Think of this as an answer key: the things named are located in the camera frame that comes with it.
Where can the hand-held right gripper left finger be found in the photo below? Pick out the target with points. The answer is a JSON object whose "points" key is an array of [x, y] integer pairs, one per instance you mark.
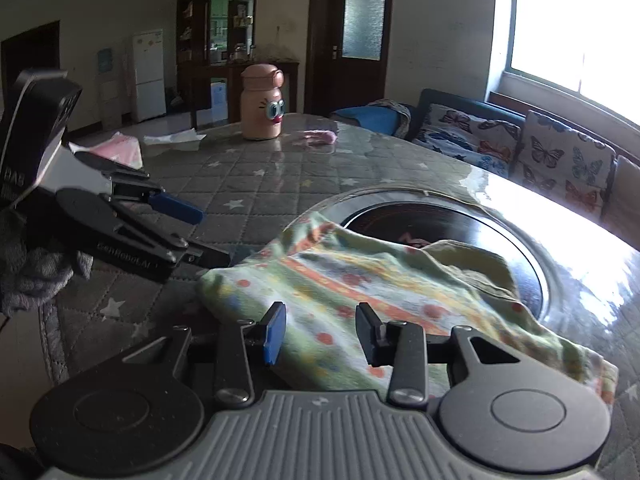
{"points": [[274, 337]]}

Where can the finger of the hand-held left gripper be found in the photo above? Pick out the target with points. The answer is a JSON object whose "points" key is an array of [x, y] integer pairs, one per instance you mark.
{"points": [[212, 256], [175, 208]]}

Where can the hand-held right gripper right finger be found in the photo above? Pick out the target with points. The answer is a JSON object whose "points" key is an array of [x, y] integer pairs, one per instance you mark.
{"points": [[369, 337]]}

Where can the green floral pajama top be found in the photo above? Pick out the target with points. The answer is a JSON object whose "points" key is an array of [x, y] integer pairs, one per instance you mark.
{"points": [[350, 280]]}

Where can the person's left hand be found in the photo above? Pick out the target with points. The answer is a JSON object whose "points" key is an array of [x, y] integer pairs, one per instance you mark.
{"points": [[40, 270]]}

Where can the white paper sheet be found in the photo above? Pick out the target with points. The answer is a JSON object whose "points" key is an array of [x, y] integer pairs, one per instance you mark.
{"points": [[175, 140]]}

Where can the white water dispenser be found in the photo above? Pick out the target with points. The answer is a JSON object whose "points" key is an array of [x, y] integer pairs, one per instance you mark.
{"points": [[110, 105]]}

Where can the pink paper sheet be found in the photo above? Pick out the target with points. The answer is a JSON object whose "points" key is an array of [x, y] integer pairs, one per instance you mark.
{"points": [[115, 152]]}

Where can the white refrigerator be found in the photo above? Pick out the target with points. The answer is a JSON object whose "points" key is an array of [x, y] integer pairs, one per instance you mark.
{"points": [[148, 75]]}

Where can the peach cartoon face bottle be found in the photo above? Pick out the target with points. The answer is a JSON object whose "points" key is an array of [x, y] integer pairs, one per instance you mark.
{"points": [[261, 105]]}

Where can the dark wooden display cabinet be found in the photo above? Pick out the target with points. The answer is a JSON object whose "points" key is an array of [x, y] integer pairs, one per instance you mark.
{"points": [[195, 75]]}

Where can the round black induction cooktop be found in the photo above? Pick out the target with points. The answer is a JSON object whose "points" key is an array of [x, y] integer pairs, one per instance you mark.
{"points": [[450, 225]]}

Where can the small pink item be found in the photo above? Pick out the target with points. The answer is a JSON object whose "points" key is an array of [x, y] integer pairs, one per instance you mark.
{"points": [[320, 136]]}

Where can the blue cloth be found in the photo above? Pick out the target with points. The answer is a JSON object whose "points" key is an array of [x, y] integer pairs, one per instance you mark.
{"points": [[375, 117]]}

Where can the butterfly print cushion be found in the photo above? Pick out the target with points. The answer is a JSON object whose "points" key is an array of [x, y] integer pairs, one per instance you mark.
{"points": [[465, 137], [565, 165]]}

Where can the wooden door with frosted glass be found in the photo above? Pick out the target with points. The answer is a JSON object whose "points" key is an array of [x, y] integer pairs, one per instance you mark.
{"points": [[325, 35]]}

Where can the blue sofa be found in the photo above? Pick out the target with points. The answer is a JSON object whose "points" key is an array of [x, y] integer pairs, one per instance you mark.
{"points": [[450, 99]]}

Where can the plain beige cushion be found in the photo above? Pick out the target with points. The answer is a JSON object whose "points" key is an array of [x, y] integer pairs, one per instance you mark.
{"points": [[622, 205]]}

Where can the window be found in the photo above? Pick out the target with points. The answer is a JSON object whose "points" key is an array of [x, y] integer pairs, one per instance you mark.
{"points": [[575, 35]]}

